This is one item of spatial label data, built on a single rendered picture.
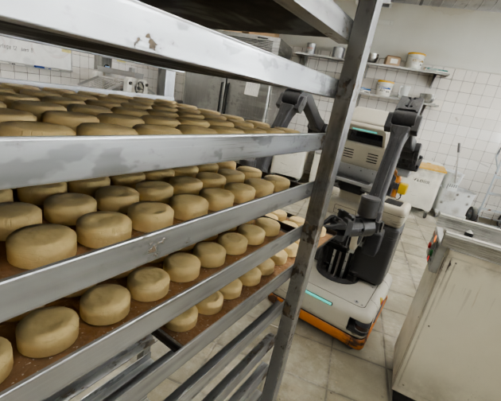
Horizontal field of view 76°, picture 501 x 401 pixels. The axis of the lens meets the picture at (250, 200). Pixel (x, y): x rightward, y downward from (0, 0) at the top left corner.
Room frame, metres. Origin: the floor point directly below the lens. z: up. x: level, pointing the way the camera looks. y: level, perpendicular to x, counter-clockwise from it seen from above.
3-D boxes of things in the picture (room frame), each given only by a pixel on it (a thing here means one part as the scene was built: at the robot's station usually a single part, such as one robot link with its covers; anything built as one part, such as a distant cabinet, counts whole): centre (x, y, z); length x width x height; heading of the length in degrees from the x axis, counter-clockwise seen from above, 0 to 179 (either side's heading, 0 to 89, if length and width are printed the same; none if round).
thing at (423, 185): (4.77, -2.41, 0.38); 0.64 x 0.54 x 0.77; 162
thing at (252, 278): (0.54, -0.02, 0.96); 0.05 x 0.05 x 0.02
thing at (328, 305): (1.88, -0.65, 0.16); 0.67 x 0.64 x 0.25; 149
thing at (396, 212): (1.96, -0.70, 0.59); 0.55 x 0.34 x 0.83; 59
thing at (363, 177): (1.63, -0.50, 0.92); 0.28 x 0.16 x 0.22; 59
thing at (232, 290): (0.49, 0.01, 0.96); 0.05 x 0.05 x 0.02
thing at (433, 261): (1.36, -0.87, 0.77); 0.24 x 0.04 x 0.14; 157
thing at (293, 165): (5.30, -0.53, 0.38); 0.64 x 0.54 x 0.77; 167
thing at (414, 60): (5.11, -1.96, 2.09); 0.25 x 0.24 x 0.21; 164
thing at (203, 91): (5.46, 0.57, 1.03); 1.40 x 0.90 x 2.05; 74
